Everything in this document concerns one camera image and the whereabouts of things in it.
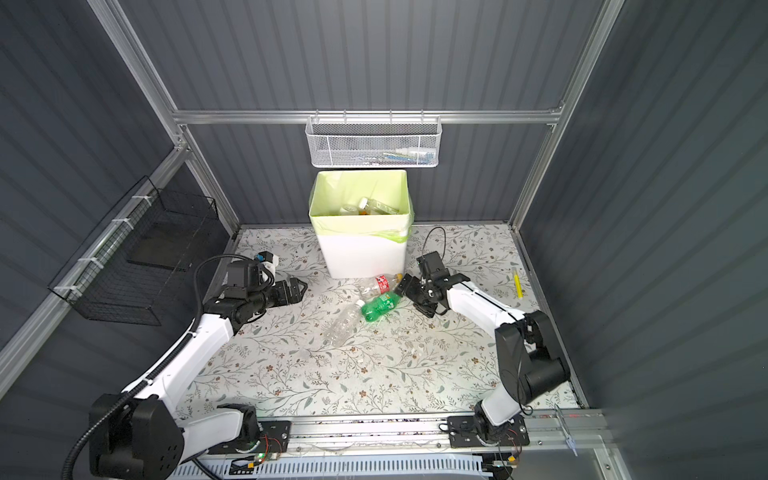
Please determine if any clear bottle red label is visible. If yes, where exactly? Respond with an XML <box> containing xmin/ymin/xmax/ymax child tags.
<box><xmin>358</xmin><ymin>273</ymin><xmax>403</xmax><ymax>302</ymax></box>

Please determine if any green bottle yellow cap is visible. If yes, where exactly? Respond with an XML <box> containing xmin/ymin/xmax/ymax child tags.
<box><xmin>361</xmin><ymin>292</ymin><xmax>401</xmax><ymax>322</ymax></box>

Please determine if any clear crushed bottle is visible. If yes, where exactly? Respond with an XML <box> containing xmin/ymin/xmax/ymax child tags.
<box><xmin>325</xmin><ymin>300</ymin><xmax>365</xmax><ymax>347</ymax></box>

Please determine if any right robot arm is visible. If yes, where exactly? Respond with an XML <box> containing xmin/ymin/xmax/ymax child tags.
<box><xmin>395</xmin><ymin>273</ymin><xmax>571</xmax><ymax>444</ymax></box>

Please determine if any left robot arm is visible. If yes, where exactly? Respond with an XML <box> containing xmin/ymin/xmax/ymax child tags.
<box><xmin>61</xmin><ymin>252</ymin><xmax>308</xmax><ymax>479</ymax></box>

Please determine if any white plastic bin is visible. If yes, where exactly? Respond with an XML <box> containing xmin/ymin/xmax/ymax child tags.
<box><xmin>317</xmin><ymin>235</ymin><xmax>407</xmax><ymax>279</ymax></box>

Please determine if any green bin liner bag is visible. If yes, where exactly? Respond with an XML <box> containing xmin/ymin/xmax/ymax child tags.
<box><xmin>309</xmin><ymin>170</ymin><xmax>414</xmax><ymax>243</ymax></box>

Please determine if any yellow highlighter pen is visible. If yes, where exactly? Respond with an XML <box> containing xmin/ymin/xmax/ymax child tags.
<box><xmin>513</xmin><ymin>270</ymin><xmax>524</xmax><ymax>299</ymax></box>

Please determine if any toothpaste tube in basket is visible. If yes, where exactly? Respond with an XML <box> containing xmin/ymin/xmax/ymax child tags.
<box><xmin>382</xmin><ymin>147</ymin><xmax>437</xmax><ymax>165</ymax></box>

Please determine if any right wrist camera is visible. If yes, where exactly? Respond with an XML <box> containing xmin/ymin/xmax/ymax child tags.
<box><xmin>417</xmin><ymin>251</ymin><xmax>447</xmax><ymax>279</ymax></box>

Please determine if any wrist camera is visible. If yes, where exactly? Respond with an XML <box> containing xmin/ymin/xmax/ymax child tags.
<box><xmin>254</xmin><ymin>251</ymin><xmax>279</xmax><ymax>273</ymax></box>
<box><xmin>417</xmin><ymin>251</ymin><xmax>447</xmax><ymax>279</ymax></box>

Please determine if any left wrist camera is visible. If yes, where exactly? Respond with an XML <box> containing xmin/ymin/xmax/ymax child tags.
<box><xmin>254</xmin><ymin>251</ymin><xmax>279</xmax><ymax>273</ymax></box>

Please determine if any black wire basket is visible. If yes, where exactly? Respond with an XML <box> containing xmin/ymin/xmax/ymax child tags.
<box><xmin>49</xmin><ymin>185</ymin><xmax>226</xmax><ymax>326</ymax></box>

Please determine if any white wire mesh basket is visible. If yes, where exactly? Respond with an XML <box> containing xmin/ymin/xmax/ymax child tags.
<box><xmin>305</xmin><ymin>119</ymin><xmax>443</xmax><ymax>169</ymax></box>

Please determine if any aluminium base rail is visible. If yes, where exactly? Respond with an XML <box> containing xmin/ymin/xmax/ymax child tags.
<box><xmin>179</xmin><ymin>413</ymin><xmax>607</xmax><ymax>452</ymax></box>

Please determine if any black corrugated cable hose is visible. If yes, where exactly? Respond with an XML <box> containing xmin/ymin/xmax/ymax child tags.
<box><xmin>59</xmin><ymin>253</ymin><xmax>277</xmax><ymax>480</ymax></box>

